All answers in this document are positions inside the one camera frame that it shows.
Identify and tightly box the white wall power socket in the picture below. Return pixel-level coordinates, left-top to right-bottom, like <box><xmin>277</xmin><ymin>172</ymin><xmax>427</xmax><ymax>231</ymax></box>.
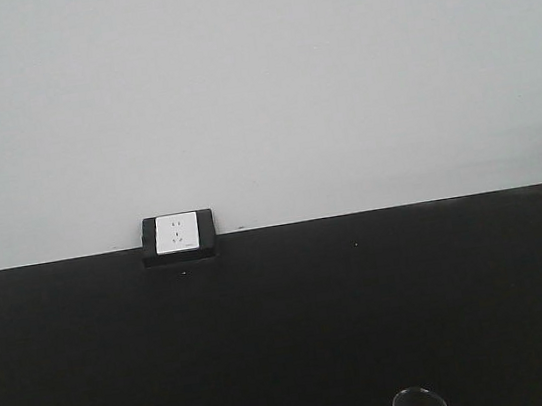
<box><xmin>141</xmin><ymin>209</ymin><xmax>217</xmax><ymax>268</ymax></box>

